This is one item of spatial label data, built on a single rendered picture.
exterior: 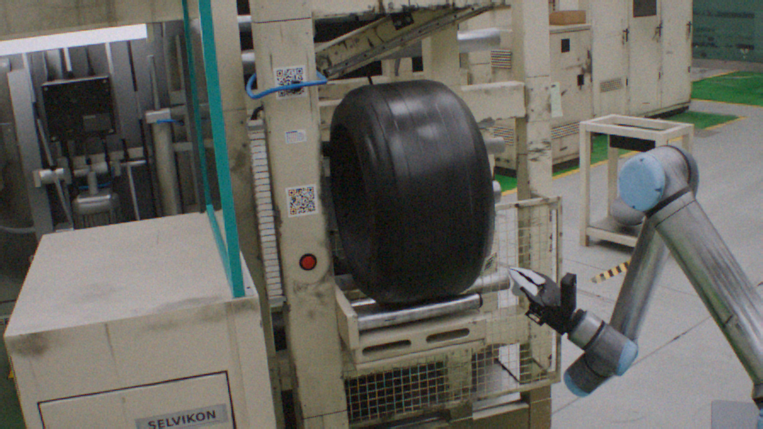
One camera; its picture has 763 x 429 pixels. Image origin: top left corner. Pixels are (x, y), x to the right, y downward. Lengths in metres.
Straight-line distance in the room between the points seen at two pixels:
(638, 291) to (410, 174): 0.65
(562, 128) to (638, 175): 5.25
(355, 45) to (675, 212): 1.06
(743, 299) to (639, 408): 1.70
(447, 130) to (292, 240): 0.47
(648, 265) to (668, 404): 1.51
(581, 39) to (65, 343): 6.23
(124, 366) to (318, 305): 0.85
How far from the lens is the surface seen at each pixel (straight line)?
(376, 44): 2.36
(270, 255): 2.00
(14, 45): 1.97
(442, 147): 1.86
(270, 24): 1.89
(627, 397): 3.49
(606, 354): 2.00
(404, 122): 1.88
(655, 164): 1.76
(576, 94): 7.13
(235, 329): 1.29
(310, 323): 2.07
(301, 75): 1.91
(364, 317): 2.02
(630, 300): 2.07
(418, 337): 2.05
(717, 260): 1.77
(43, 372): 1.32
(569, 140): 7.11
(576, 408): 3.40
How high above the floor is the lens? 1.74
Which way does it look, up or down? 17 degrees down
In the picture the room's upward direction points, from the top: 4 degrees counter-clockwise
